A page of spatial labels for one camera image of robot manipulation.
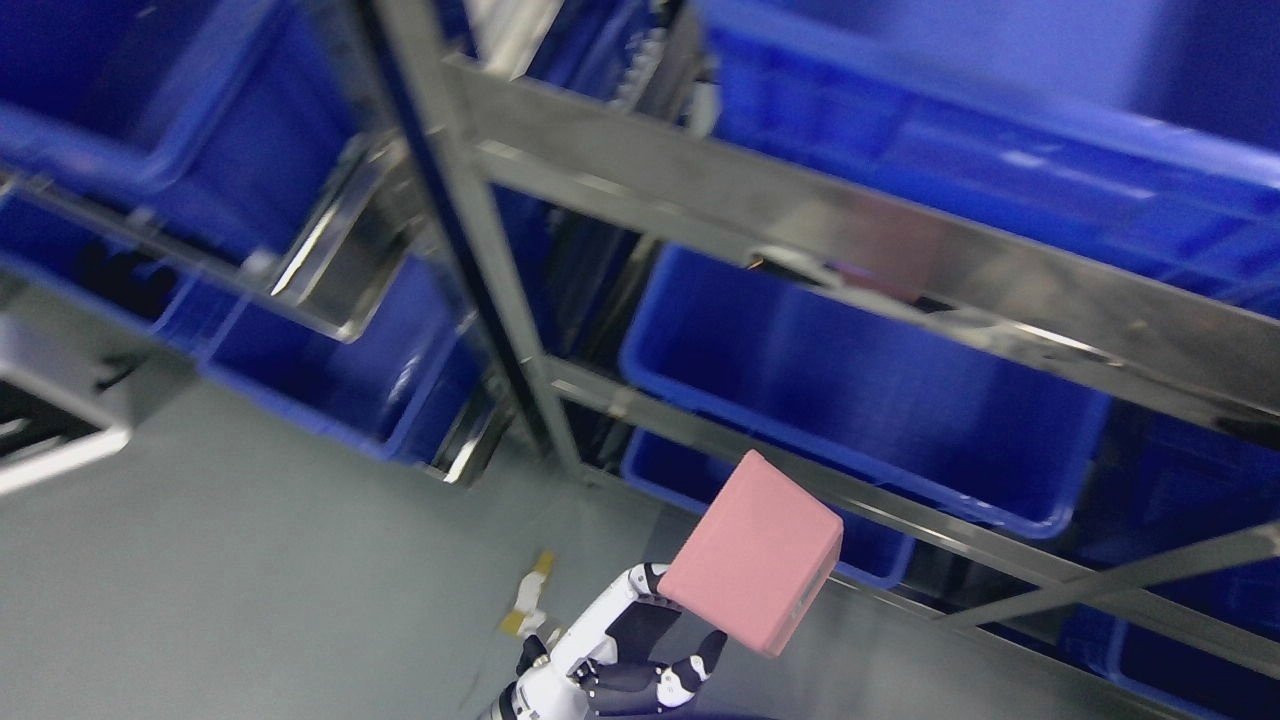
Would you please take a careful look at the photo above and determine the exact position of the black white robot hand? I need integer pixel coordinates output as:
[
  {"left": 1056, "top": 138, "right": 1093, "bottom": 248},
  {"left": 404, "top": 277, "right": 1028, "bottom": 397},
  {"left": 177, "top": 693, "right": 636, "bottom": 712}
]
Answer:
[{"left": 550, "top": 562, "right": 728, "bottom": 719}]

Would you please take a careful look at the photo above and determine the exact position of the pink plastic storage box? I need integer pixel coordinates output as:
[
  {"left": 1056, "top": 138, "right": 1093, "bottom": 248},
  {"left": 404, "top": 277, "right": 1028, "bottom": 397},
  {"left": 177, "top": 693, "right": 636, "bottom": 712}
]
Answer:
[{"left": 660, "top": 450, "right": 844, "bottom": 659}]

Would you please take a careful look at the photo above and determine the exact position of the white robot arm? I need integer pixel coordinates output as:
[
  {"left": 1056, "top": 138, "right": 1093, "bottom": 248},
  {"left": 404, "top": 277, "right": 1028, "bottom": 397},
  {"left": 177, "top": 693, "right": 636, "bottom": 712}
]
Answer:
[{"left": 477, "top": 630, "right": 590, "bottom": 719}]

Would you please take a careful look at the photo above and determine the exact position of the blue bin left shelf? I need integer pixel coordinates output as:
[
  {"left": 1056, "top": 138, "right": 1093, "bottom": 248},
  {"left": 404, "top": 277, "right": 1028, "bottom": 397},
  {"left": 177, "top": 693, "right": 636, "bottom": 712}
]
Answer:
[{"left": 620, "top": 247, "right": 1111, "bottom": 539}]

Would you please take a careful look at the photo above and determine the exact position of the blue bin left rack lower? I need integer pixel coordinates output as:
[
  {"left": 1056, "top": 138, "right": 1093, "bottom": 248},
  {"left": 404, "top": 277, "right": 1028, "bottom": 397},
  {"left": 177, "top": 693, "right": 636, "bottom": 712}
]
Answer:
[{"left": 192, "top": 258, "right": 483, "bottom": 465}]

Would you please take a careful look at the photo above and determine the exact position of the blue bin upper left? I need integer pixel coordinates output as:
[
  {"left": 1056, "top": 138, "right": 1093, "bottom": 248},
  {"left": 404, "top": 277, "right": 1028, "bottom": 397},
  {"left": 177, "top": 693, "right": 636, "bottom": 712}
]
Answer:
[{"left": 1, "top": 1, "right": 358, "bottom": 263}]

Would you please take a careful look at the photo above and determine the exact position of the blue bin top right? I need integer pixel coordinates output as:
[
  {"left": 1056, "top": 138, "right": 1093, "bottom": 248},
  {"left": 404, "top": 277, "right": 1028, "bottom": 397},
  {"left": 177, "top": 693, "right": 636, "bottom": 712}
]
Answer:
[{"left": 695, "top": 1, "right": 1279, "bottom": 316}]

